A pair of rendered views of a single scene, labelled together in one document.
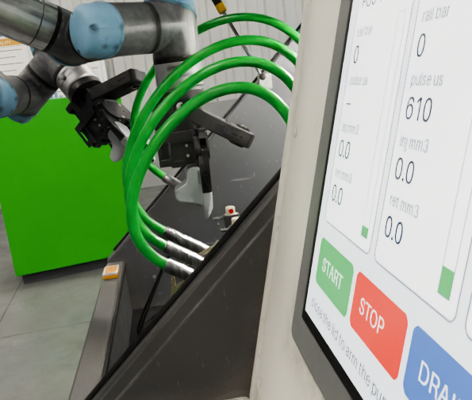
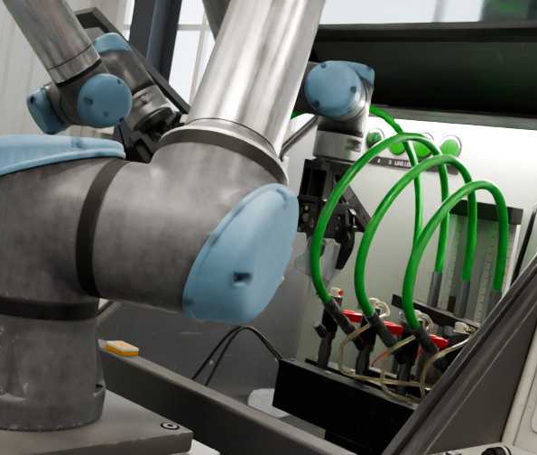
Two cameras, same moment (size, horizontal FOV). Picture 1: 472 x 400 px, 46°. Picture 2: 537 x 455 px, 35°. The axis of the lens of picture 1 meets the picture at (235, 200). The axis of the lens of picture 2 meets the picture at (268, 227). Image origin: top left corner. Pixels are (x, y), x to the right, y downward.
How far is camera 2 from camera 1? 0.97 m
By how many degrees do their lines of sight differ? 39
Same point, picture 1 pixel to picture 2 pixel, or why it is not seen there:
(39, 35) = not seen: hidden behind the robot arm
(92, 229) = not seen: outside the picture
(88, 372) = (299, 433)
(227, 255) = (517, 319)
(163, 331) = (476, 376)
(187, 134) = (344, 208)
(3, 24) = not seen: hidden behind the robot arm
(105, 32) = (356, 97)
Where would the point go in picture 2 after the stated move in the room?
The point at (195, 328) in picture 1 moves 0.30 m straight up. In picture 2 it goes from (490, 377) to (534, 143)
